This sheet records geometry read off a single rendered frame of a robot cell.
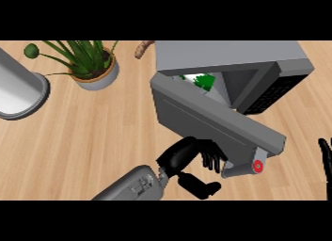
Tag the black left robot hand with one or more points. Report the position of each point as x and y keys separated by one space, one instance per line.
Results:
x=180 y=157

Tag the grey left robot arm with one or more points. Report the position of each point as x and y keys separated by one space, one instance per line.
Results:
x=129 y=186

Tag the grey microwave door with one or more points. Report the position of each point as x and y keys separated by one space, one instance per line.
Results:
x=211 y=122

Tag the white and green milk carton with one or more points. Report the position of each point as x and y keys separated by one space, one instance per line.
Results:
x=203 y=82

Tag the grey microwave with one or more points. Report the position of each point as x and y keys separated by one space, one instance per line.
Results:
x=256 y=72

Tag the green plant in grey pot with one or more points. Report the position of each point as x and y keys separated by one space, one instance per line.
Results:
x=93 y=64

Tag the brown curved object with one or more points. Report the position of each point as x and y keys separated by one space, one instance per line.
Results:
x=143 y=49

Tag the grey and white cylinder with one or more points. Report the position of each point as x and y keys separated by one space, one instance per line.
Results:
x=13 y=88

